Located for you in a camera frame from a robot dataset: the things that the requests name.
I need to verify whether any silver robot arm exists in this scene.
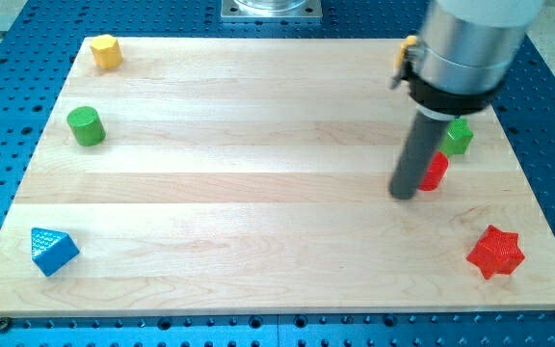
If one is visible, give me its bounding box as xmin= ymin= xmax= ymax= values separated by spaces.
xmin=405 ymin=0 xmax=543 ymax=121

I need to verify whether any wooden board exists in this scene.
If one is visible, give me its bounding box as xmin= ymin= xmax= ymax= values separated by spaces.
xmin=0 ymin=38 xmax=555 ymax=317

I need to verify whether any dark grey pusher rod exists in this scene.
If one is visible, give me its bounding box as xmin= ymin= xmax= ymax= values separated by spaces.
xmin=388 ymin=111 xmax=451 ymax=200

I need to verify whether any red cylinder block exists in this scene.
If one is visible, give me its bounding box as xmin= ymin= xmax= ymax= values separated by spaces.
xmin=418 ymin=151 xmax=449 ymax=191

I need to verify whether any green star block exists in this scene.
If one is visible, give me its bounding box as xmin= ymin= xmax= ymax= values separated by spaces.
xmin=439 ymin=118 xmax=474 ymax=157

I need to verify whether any yellow clamp lever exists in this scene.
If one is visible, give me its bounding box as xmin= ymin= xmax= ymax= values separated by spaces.
xmin=389 ymin=35 xmax=418 ymax=90

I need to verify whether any green cylinder block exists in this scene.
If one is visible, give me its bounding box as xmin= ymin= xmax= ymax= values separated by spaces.
xmin=66 ymin=106 xmax=106 ymax=147

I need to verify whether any yellow hexagon block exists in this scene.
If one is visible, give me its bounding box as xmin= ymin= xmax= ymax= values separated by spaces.
xmin=90 ymin=34 xmax=123 ymax=69

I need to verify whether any red star block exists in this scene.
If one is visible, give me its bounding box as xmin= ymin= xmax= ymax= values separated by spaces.
xmin=466 ymin=225 xmax=526 ymax=280

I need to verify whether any blue triangle block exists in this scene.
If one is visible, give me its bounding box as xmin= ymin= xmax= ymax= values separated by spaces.
xmin=31 ymin=227 xmax=80 ymax=277

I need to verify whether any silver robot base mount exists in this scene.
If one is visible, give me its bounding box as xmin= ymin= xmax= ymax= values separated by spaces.
xmin=221 ymin=0 xmax=323 ymax=20

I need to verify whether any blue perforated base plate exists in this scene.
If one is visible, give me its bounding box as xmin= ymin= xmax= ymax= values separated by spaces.
xmin=0 ymin=0 xmax=555 ymax=346

